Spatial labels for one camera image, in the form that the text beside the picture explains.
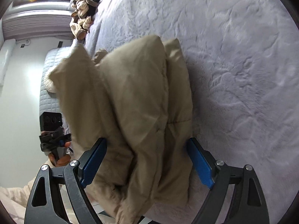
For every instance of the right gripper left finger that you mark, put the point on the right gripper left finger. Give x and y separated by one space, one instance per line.
45 204

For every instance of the beige striped clothes pile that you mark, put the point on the beige striped clothes pile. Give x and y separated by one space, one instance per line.
81 17

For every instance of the grey quilted headboard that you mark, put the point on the grey quilted headboard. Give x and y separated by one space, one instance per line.
48 98

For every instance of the cream sleeve forearm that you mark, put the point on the cream sleeve forearm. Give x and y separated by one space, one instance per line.
15 200

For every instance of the grey curtain left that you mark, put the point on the grey curtain left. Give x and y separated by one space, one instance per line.
37 23

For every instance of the khaki puffer jacket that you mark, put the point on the khaki puffer jacket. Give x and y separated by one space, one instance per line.
139 99

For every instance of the lavender quilted bedspread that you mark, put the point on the lavender quilted bedspread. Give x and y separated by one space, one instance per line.
242 57

